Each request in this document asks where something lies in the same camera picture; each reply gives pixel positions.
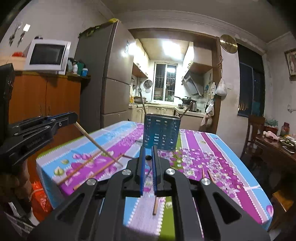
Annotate barred kitchen window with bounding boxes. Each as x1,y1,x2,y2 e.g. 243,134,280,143
153,62,178,102

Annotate red plastic bag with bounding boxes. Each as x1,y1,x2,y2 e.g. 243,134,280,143
30,180,53,221

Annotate white microwave oven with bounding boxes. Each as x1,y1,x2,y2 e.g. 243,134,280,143
24,39,72,75

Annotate gold round wall clock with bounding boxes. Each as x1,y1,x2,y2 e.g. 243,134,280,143
219,34,238,54

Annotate dark room window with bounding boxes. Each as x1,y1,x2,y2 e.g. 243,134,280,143
237,44,265,118

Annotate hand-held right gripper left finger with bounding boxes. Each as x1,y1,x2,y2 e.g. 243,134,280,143
28,146,146,241

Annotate dark chopstick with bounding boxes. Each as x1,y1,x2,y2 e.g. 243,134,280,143
180,103,194,118
140,92,147,115

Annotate blue perforated utensil holder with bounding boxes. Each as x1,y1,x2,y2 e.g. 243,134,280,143
143,113,181,153

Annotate orange wooden cabinet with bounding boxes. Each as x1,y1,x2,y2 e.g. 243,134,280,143
8,69,91,186

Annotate range hood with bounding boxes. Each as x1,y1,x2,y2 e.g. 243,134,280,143
181,69,205,97

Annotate black wok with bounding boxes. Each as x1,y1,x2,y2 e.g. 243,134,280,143
174,96,196,105

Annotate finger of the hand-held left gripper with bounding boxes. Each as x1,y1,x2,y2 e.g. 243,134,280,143
8,112,78,131
10,121,77,144

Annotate framed wall picture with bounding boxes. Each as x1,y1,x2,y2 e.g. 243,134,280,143
284,48,296,81

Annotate wooden stool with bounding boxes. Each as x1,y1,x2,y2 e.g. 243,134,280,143
269,189,295,232

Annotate dark wooden side table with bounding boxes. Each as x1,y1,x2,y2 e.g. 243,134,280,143
253,133,296,195

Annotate white plastic bag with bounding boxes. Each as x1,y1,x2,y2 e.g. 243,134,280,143
215,77,228,97

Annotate wooden chair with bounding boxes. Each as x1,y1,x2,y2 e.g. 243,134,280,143
241,115,265,163

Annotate hanging bags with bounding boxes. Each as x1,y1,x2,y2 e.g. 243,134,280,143
200,99,216,127

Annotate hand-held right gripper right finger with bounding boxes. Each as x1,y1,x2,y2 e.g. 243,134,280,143
151,146,271,241

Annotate striped floral tablecloth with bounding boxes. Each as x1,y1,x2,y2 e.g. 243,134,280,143
36,120,274,235

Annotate brown refrigerator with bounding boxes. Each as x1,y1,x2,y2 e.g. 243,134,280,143
74,20,136,134

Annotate person's left hand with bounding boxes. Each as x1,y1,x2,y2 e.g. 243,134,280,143
0,160,33,212

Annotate red lidded jar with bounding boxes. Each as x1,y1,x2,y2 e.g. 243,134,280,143
280,122,290,137

